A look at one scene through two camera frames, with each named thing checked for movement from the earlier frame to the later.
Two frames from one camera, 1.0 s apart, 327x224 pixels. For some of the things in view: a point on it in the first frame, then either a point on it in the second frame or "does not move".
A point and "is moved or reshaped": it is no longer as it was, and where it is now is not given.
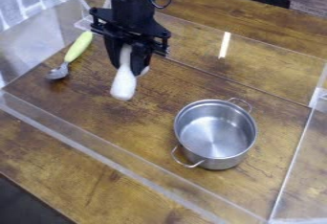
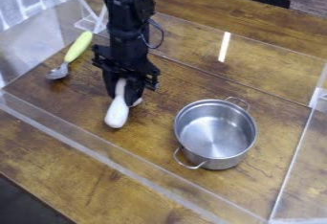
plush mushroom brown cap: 124,82 is moved or reshaped
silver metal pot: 215,131 does not move
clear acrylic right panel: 302,203 does not move
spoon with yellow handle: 61,71 does not move
